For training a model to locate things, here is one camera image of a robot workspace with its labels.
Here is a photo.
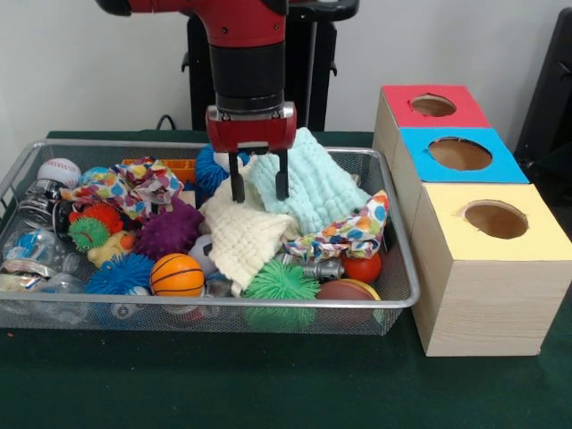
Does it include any light blue waffle cloth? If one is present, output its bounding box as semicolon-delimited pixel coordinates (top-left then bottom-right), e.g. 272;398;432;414
247;126;373;236

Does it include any orange toy basketball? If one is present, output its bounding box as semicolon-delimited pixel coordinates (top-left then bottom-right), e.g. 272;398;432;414
149;253;206;298

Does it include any yellow duck plush toy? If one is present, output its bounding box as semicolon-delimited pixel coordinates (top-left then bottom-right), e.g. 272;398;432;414
87;231;138;269

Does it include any black panel stand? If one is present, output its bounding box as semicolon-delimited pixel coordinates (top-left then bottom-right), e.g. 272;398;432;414
513;6;572;180

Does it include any purple spiky ball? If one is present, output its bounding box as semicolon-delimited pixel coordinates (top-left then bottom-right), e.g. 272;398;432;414
133;196;206;263

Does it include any wooden box with three holes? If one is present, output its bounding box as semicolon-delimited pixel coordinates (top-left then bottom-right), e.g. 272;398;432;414
372;84;572;358

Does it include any white baseball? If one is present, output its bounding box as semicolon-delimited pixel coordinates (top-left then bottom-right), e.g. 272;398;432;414
37;158;82;189

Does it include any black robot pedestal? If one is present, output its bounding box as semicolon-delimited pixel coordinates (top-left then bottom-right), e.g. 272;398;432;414
172;0;361;132

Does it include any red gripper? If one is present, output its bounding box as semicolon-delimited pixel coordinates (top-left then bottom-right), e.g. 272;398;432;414
205;101;299;203

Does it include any cream waffle cloth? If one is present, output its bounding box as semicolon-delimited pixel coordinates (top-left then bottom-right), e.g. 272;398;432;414
198;169;299;296

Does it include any colourful dot print cloth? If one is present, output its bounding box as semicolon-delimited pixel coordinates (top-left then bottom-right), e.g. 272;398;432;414
281;191;391;263
60;156;185;221

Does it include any dark green table cloth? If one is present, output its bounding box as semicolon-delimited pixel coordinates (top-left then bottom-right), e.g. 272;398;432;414
0;129;572;429

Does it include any metal wire mesh bin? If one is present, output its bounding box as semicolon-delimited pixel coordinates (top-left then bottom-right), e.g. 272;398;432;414
0;138;421;337

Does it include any green spiky puffer ball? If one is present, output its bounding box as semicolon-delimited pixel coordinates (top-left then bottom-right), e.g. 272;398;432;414
244;258;321;301

